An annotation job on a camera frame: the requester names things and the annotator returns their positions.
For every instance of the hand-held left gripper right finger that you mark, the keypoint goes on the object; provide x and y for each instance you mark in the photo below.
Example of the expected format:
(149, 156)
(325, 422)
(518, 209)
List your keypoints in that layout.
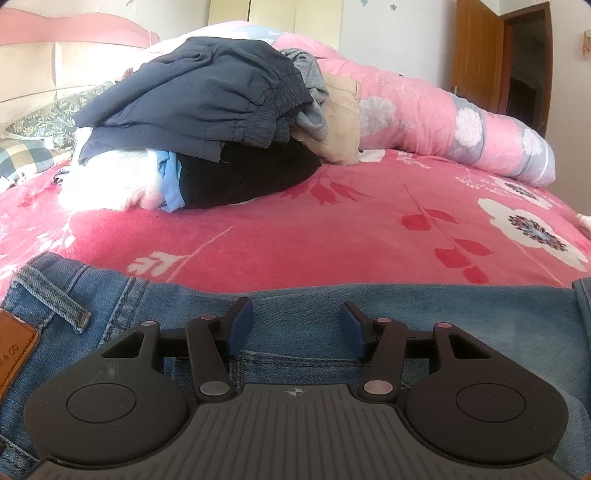
(350, 330)

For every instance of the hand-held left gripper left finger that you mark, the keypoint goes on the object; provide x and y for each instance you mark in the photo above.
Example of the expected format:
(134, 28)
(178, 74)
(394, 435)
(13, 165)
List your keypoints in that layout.
(241, 327)

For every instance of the blue denim jeans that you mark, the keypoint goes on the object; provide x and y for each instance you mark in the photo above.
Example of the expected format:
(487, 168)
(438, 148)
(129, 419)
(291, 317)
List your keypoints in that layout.
(300, 309)

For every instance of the black garment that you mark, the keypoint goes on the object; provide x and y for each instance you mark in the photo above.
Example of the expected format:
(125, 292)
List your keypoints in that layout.
(249, 175)

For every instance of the light blue garment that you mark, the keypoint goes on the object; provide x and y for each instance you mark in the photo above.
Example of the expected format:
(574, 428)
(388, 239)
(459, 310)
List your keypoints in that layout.
(170, 184)

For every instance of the white fuzzy garment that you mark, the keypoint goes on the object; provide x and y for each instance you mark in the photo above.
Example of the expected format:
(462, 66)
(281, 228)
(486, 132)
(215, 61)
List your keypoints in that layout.
(111, 180)

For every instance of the beige pants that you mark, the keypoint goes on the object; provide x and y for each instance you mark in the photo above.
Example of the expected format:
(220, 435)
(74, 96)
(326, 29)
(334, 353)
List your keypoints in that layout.
(341, 120)

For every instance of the grey garment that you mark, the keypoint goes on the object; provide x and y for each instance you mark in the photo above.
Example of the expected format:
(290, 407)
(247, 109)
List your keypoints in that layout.
(314, 120)

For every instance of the pink floral rolled quilt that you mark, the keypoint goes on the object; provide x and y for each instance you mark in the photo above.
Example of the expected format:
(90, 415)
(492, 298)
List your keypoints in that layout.
(415, 110)

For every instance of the dark navy pants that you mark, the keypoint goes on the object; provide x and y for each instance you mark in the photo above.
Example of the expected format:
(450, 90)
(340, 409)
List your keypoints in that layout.
(194, 87)

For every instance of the plaid pillow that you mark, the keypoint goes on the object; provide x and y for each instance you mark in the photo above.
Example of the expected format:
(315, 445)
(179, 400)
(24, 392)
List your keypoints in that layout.
(23, 154)

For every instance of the green floral pillow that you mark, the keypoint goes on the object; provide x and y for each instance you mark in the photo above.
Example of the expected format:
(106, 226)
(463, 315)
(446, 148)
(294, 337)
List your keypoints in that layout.
(51, 117)

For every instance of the brown wooden door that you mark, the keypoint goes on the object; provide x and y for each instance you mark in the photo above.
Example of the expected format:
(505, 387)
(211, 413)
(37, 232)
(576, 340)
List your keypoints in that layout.
(475, 50)

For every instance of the cream wardrobe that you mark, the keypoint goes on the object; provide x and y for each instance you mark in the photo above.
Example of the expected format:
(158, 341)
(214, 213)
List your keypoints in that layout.
(300, 18)

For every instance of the pink and beige headboard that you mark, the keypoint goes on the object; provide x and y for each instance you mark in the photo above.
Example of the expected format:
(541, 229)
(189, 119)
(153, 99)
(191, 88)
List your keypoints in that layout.
(46, 64)

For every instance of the wall hanging ornament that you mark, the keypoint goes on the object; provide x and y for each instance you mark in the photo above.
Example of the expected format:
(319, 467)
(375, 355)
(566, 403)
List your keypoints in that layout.
(585, 44)

